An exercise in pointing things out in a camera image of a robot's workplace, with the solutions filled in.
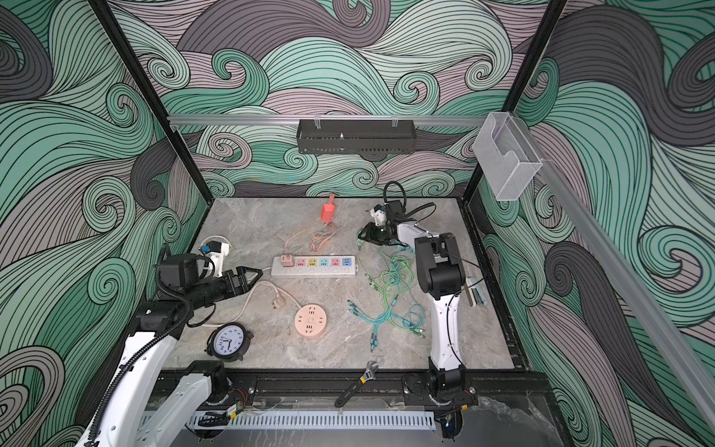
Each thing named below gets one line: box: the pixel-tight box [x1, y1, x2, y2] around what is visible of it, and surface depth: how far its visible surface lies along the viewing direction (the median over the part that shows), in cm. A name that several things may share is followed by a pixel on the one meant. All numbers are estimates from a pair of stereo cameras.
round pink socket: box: [294, 303, 328, 339], surface depth 85 cm
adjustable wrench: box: [334, 360, 379, 408], surface depth 76 cm
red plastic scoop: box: [320, 193, 337, 223], surface depth 117 cm
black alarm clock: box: [203, 322, 255, 363], surface depth 81 cm
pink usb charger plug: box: [280, 255, 296, 268], surface depth 94 cm
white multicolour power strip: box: [270, 256, 360, 278], surface depth 97 cm
